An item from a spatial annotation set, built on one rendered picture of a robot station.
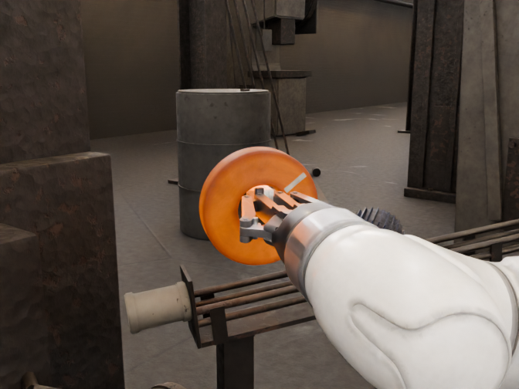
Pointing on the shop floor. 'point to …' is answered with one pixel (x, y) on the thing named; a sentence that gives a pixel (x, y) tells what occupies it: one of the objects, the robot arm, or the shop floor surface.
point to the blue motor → (381, 219)
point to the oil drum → (215, 140)
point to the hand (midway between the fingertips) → (259, 194)
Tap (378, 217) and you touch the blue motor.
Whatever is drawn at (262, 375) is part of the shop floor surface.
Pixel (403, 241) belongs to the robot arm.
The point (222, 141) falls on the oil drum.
